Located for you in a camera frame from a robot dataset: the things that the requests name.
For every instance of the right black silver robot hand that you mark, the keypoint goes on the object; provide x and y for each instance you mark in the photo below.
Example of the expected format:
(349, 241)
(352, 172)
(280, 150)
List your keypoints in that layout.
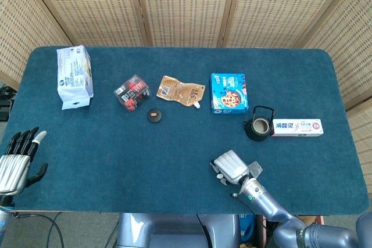
(232, 166)

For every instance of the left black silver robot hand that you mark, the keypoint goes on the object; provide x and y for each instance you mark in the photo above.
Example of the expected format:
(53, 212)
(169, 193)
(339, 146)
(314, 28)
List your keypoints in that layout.
(13, 172)

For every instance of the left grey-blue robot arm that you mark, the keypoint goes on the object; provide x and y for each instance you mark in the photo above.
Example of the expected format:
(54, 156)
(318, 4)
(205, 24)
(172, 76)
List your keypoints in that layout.
(4, 224)

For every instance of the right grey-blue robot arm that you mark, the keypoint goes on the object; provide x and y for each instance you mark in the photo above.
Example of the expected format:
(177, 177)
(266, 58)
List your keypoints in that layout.
(270, 204)

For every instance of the black cast iron teapot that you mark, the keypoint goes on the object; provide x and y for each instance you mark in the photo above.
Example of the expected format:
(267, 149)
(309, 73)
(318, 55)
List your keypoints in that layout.
(250, 133)

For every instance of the black round lid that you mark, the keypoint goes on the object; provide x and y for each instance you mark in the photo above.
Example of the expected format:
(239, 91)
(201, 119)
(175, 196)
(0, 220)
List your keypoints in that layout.
(154, 117)

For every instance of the white printed paper bag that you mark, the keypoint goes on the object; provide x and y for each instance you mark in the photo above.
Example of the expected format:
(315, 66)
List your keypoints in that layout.
(74, 76)

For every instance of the blue felt table mat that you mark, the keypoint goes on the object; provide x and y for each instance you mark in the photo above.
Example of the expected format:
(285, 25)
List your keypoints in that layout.
(174, 158)

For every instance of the black floor equipment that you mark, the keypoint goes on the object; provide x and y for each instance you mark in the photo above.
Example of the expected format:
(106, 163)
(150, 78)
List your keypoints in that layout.
(4, 111)

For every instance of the blue plastic container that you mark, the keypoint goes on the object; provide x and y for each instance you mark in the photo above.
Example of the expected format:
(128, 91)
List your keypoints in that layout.
(247, 227)

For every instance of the white pink toothpaste box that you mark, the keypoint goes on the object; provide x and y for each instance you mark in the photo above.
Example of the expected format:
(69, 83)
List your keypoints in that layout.
(290, 127)

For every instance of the blue cookie box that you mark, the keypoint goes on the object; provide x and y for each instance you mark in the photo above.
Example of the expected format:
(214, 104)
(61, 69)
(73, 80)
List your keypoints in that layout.
(229, 94)

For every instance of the grey-blue robot torso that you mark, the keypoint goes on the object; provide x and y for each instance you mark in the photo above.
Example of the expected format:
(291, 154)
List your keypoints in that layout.
(174, 230)

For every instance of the brown spout pouch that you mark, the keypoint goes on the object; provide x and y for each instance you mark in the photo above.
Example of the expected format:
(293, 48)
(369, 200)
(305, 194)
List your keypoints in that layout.
(177, 91)

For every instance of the black red clear box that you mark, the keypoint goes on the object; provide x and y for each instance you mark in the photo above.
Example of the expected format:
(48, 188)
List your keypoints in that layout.
(132, 92)

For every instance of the woven rattan screen panel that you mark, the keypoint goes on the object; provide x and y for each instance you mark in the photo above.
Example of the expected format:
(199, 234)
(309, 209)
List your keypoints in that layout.
(186, 7)
(363, 143)
(23, 27)
(276, 7)
(348, 41)
(87, 7)

